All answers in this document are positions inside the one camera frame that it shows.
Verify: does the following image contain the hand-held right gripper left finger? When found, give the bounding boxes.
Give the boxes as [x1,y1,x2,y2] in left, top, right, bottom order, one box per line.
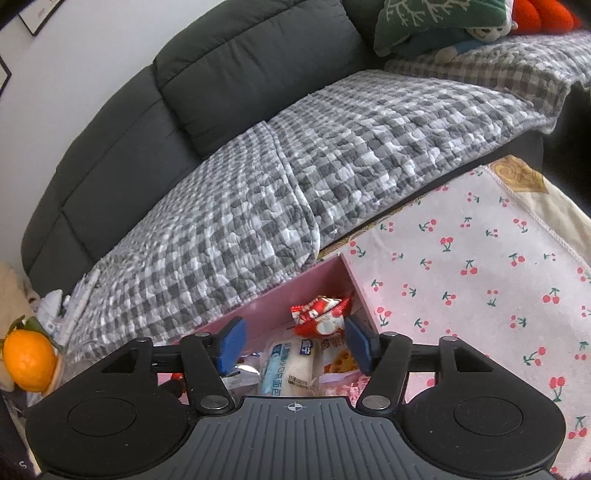
[100,316,247,415]

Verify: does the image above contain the grey checkered blanket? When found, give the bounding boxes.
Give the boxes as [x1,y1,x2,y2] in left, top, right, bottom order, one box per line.
[65,23,591,356]

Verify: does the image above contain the red and white snack packet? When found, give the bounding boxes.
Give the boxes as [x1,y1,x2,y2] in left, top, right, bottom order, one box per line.
[290,296,352,340]

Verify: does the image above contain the cherry print tablecloth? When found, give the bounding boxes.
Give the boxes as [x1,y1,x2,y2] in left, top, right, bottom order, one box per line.
[318,166,591,480]

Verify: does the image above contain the white bread packet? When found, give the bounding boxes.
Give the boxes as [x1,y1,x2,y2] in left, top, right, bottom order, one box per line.
[261,339,321,398]

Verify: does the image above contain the green branch print pillow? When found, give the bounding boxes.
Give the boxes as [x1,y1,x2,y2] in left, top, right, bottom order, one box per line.
[373,0,515,57]

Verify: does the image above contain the large orange citrus fruit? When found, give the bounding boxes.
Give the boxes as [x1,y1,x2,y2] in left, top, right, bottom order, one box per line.
[0,316,58,393]

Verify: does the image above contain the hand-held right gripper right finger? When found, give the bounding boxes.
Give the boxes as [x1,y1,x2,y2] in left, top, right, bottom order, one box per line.
[344,315,491,413]

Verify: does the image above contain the orange plush toy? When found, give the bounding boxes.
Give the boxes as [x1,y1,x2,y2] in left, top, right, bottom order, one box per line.
[510,0,583,35]

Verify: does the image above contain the beige patterned mat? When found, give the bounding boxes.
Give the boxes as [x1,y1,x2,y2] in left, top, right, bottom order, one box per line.
[489,154,591,273]

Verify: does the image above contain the pink cardboard box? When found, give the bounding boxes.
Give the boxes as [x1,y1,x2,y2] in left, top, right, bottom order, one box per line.
[157,255,384,407]

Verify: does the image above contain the dark grey sofa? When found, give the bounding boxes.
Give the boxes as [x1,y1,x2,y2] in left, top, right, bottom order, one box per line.
[21,0,546,287]

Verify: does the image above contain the white plastic toys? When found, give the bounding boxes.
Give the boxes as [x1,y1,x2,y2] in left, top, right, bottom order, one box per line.
[34,270,102,342]

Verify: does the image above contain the white cookie print packet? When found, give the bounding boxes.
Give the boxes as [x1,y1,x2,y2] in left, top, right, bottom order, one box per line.
[318,337,370,377]

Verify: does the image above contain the blue and white plush toy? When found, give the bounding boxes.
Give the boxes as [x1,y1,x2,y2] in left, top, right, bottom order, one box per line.
[402,23,513,63]

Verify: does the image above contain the beige fluffy cloth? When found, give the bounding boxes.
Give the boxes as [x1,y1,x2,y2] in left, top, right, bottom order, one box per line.
[0,263,33,324]

